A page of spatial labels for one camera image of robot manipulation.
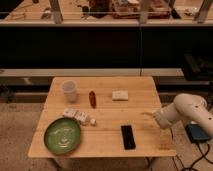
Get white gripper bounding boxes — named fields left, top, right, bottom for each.
left=141, top=111, right=165, bottom=124

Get white sponge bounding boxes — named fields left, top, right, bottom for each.
left=112, top=91, right=128, bottom=101

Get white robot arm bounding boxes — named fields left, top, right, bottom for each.
left=143, top=93, right=213, bottom=138

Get black remote control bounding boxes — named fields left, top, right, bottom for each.
left=121, top=125, right=136, bottom=150

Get wooden table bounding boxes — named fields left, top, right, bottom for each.
left=28, top=77, right=176, bottom=159

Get blue box on floor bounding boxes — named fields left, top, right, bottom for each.
left=185, top=124, right=211, bottom=143

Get red sausage toy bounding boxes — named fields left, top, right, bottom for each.
left=89, top=91, right=96, bottom=108

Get dark equipment on right shelf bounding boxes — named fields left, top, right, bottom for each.
left=181, top=54, right=213, bottom=81

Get translucent plastic cup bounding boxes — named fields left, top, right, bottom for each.
left=61, top=80, right=77, bottom=102

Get green plate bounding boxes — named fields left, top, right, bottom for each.
left=44, top=118, right=81, bottom=155

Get black cable on floor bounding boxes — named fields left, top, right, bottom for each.
left=169, top=128, right=213, bottom=171

